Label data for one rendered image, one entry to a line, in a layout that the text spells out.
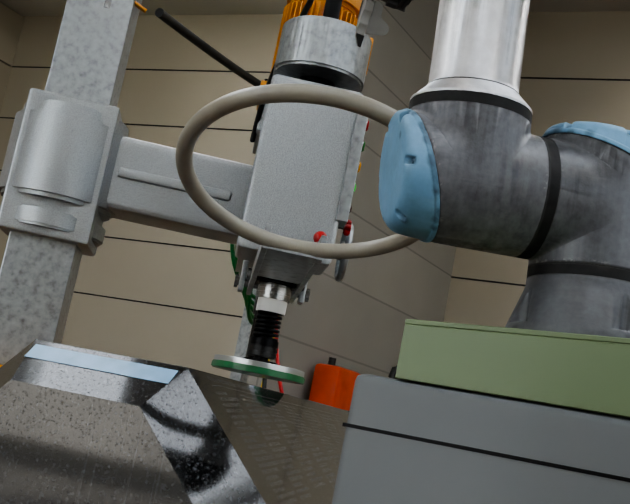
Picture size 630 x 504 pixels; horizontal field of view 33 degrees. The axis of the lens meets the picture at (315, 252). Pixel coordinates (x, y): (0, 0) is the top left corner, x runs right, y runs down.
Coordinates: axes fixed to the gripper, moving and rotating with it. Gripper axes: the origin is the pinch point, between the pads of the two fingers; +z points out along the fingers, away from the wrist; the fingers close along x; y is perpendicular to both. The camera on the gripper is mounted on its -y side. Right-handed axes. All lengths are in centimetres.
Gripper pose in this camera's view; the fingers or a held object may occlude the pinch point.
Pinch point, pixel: (371, 20)
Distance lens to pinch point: 191.6
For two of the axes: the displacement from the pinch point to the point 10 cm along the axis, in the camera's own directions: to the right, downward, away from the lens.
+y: 9.2, 3.0, 2.4
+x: -3.6, 4.5, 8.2
